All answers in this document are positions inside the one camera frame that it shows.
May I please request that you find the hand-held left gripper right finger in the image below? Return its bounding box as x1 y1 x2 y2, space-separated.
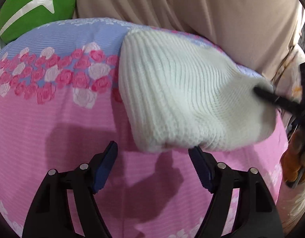
188 146 284 238

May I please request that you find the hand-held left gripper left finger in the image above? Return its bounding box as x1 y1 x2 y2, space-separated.
22 141 118 238

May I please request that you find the pink floral blanket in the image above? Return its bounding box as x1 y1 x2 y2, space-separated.
0 17 289 238

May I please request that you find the beige curtain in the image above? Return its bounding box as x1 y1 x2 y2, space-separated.
76 0 305 80

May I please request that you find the white knit sweater black stripe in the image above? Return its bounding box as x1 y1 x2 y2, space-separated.
118 29 278 153

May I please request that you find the person's right hand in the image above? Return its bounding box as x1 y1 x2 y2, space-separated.
281 130 305 186

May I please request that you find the green pillow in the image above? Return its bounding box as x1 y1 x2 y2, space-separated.
0 0 76 42

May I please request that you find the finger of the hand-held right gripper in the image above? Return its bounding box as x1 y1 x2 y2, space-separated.
253 85 301 113

